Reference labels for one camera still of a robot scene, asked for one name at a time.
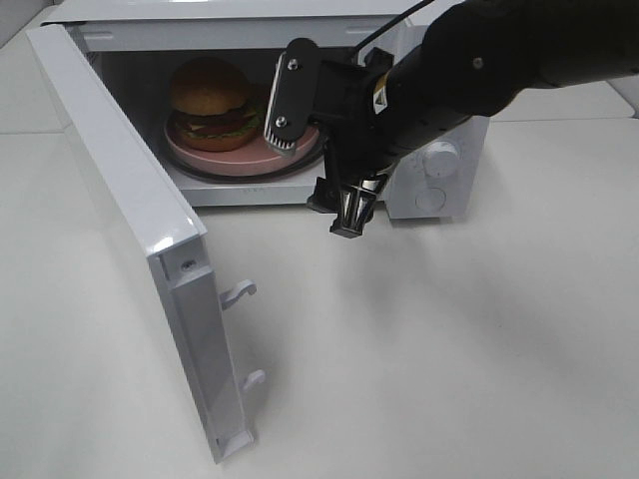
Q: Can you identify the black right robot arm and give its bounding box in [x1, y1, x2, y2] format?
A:
[264, 1, 638, 238]

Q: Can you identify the glass microwave turntable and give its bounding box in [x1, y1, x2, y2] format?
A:
[166, 144, 322, 184]

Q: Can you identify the white microwave door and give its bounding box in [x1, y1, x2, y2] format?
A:
[27, 24, 265, 462]

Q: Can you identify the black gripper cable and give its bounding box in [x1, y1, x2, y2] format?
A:
[348, 0, 435, 54]

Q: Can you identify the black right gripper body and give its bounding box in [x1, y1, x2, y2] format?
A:
[307, 47, 397, 239]

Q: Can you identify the burger with sesame-free bun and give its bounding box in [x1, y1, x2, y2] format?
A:
[167, 57, 268, 153]

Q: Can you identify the round white door button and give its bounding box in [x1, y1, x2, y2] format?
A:
[415, 188, 446, 214]

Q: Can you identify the white microwave oven body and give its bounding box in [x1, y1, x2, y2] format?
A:
[39, 0, 514, 222]

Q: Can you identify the pink round plate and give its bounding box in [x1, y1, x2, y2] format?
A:
[165, 122, 320, 174]

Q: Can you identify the lower white microwave knob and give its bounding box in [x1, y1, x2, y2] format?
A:
[422, 141, 460, 179]

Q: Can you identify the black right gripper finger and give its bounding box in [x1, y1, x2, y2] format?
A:
[264, 38, 320, 157]

